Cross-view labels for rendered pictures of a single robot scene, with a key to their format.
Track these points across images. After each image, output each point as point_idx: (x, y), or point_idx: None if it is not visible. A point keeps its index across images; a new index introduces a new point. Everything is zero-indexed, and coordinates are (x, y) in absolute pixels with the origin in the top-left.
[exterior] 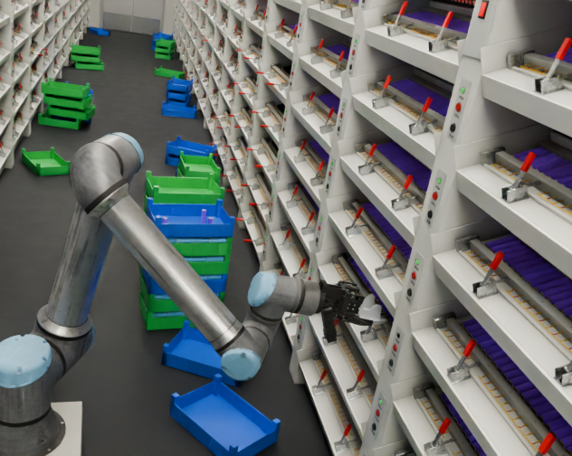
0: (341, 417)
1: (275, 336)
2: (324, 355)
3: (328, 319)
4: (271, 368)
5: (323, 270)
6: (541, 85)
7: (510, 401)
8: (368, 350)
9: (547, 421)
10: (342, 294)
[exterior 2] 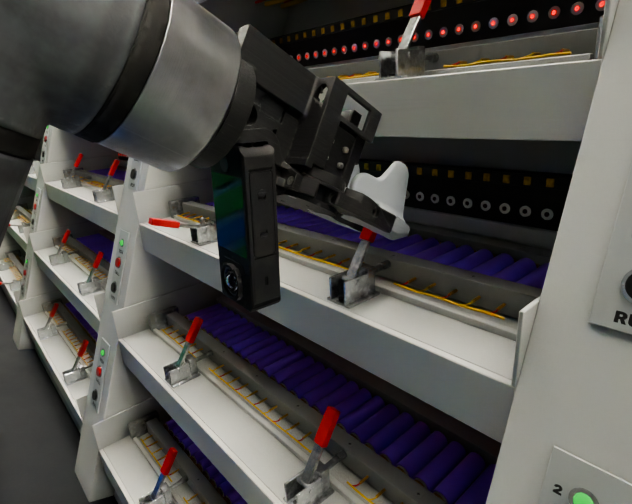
0: None
1: (43, 415)
2: (172, 410)
3: (261, 200)
4: (29, 482)
5: (153, 226)
6: None
7: None
8: (384, 322)
9: None
10: (309, 94)
